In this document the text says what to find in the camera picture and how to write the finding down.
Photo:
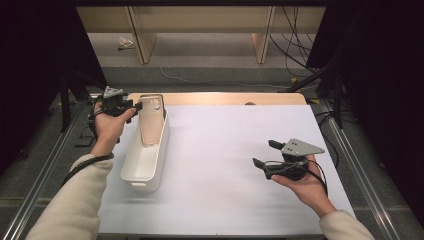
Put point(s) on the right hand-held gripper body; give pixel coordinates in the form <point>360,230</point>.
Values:
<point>301,147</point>

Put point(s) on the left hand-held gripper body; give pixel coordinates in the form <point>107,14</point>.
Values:
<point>113,100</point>

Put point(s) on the beige phone case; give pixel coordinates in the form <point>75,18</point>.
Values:
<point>151,126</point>

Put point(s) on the white storage box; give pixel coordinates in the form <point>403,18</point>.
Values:
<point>143,166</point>

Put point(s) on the person's left hand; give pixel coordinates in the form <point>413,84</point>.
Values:
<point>108,133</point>

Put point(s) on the person's right hand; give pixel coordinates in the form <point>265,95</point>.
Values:
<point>310,193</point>

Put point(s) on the black metal stand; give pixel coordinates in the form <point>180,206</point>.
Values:
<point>65,106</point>
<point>338,100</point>

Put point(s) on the crumpled white paper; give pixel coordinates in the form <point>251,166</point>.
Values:
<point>125,42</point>

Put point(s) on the light wooden table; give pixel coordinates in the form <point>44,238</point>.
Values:
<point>216,99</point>

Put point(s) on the black curtain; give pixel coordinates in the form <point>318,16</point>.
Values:
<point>383,66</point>
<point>30,50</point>

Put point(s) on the beige wooden desk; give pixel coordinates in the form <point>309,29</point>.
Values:
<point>200,20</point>

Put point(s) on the aluminium floor rail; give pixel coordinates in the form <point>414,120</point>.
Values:
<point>366,190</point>
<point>20,213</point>

